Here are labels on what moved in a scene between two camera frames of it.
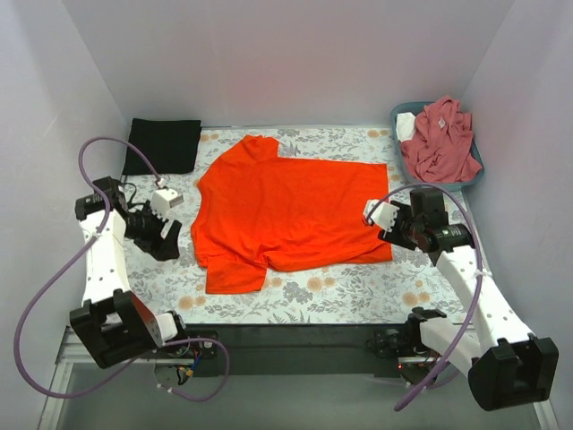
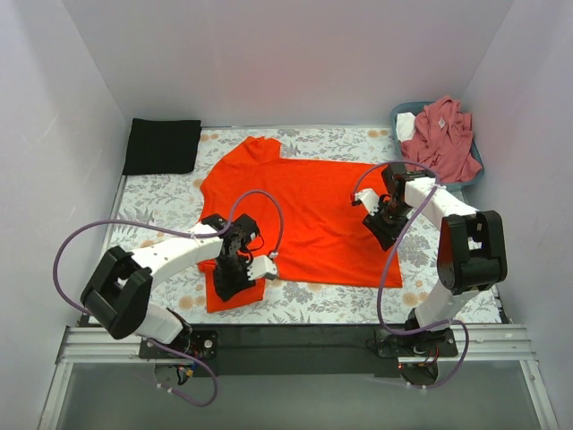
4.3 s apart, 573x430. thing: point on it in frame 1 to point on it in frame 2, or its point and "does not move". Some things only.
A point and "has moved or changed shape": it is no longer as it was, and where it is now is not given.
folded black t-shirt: (173, 145) does not move
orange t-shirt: (255, 213) has moved or changed shape
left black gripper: (158, 235) to (233, 287)
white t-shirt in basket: (406, 124) does not move
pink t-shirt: (440, 150) does not move
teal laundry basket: (403, 107) does not move
